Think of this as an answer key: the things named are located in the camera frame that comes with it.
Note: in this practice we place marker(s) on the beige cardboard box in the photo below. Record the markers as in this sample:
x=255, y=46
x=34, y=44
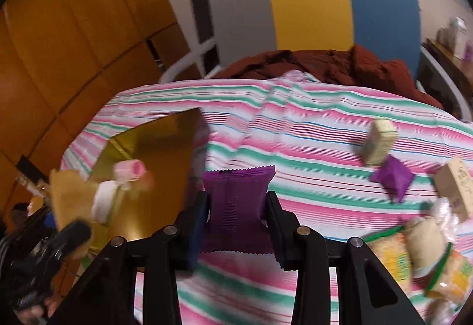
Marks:
x=454, y=181

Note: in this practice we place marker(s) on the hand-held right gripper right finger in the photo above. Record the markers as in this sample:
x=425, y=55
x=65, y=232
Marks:
x=277, y=236

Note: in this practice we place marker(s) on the person's left hand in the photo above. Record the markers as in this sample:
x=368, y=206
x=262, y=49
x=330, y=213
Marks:
x=33, y=314

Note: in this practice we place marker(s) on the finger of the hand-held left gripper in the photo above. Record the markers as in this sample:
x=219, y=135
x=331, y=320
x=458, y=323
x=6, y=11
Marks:
x=72, y=236

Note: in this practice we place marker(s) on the large purple snack packet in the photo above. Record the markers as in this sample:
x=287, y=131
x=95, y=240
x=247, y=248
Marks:
x=236, y=206

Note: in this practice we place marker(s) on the clear plastic bag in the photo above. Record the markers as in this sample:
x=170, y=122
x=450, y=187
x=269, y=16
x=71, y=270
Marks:
x=445, y=212

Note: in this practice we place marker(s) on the small purple snack packet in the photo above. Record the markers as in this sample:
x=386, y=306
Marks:
x=393, y=177

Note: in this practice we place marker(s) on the pink green striped cloth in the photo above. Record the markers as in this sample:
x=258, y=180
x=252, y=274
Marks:
x=314, y=147

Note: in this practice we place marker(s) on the white foam block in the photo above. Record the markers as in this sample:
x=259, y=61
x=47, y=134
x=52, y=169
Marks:
x=102, y=201

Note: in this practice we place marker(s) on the wooden side desk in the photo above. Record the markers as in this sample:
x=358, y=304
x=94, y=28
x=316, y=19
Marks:
x=447, y=59

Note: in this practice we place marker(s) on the beige rice cracker packet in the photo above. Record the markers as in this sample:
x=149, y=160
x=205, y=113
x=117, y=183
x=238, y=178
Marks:
x=425, y=240

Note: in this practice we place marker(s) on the grey yellow blue headboard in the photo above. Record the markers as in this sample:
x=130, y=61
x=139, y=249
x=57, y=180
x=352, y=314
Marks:
x=306, y=7

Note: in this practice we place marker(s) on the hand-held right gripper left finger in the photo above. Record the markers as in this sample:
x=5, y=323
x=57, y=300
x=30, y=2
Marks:
x=196, y=236

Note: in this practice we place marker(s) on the gold metal tray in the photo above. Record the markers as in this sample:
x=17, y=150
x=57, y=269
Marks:
x=155, y=162

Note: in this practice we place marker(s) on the white plastic bag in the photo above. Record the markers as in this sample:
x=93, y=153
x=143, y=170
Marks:
x=456, y=33

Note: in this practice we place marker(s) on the wooden wardrobe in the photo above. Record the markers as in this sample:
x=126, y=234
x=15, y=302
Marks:
x=74, y=51

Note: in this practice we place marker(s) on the orange rice cracker packet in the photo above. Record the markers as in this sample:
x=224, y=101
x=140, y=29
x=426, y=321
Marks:
x=391, y=258

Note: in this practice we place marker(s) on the green cardboard box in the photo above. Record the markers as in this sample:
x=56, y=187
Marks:
x=378, y=142

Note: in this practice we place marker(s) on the tan paper packet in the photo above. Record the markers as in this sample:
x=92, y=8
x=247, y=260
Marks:
x=66, y=195

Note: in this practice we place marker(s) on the dark red jacket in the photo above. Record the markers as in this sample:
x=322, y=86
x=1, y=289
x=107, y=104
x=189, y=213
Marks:
x=332, y=66

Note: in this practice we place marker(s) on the yellow green rice cracker packet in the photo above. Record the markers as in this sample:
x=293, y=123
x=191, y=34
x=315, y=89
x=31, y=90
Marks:
x=451, y=273

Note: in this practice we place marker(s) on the pink wafer packet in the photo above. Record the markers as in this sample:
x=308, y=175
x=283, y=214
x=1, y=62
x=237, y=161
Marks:
x=127, y=170

